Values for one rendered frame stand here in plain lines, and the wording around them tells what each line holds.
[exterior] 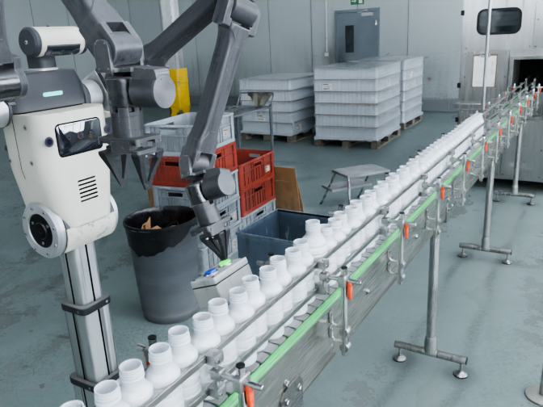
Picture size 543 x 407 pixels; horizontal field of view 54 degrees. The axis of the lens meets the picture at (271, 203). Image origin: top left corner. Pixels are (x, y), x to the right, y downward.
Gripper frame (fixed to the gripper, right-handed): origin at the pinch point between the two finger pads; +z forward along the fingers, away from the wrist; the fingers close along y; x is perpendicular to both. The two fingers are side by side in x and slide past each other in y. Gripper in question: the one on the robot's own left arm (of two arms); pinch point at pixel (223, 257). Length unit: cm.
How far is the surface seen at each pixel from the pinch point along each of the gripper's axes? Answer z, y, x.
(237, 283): 6.6, -2.3, -3.4
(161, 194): -17, 176, 192
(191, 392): 14.3, -37.9, -15.6
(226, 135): -41, 225, 156
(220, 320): 6.1, -26.4, -17.1
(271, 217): 6, 82, 40
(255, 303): 7.8, -15.2, -17.5
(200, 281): 2.4, -9.6, 0.8
